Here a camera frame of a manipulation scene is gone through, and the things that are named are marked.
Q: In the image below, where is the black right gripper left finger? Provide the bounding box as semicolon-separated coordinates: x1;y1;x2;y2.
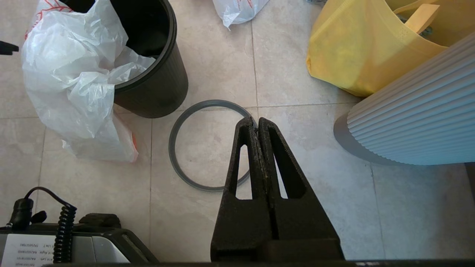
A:
210;116;277;262

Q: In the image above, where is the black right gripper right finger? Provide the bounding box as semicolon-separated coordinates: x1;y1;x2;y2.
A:
259;117;340;241

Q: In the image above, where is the white plastic bag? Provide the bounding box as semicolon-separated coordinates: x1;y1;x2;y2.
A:
21;0;156;162

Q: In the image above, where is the grey trash can ring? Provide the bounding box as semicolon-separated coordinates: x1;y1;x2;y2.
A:
169;99;256;192

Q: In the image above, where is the white red-print trash bag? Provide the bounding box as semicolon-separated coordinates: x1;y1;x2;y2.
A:
212;0;269;30

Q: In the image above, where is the black grey robot base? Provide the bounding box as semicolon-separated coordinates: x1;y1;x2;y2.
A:
0;213;160;264

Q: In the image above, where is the black ribbed trash can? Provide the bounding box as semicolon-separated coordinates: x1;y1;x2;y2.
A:
59;0;189;118

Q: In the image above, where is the yellow fabric tote bag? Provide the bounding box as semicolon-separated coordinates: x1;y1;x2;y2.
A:
306;0;475;98

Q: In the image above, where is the pale ribbed bin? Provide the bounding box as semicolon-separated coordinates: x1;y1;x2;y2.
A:
333;32;475;165

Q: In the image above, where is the black coiled cable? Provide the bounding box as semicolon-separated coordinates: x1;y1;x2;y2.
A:
7;187;77;264

